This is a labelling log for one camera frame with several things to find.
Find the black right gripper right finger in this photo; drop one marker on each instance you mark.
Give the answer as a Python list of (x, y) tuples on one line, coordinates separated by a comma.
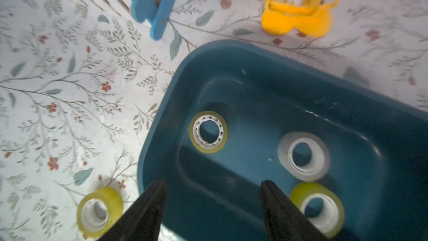
[(282, 219)]

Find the yellow tape roll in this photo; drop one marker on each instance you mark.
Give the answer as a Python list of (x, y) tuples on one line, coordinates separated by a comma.
[(99, 211), (208, 132), (330, 218)]

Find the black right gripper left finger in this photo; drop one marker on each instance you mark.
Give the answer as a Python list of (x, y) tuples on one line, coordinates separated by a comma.
[(142, 221)]

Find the teal plastic storage box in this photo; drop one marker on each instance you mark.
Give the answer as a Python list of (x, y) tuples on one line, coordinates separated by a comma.
[(378, 147)]

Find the clear transparent tape roll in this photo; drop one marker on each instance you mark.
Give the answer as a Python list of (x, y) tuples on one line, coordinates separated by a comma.
[(304, 155)]

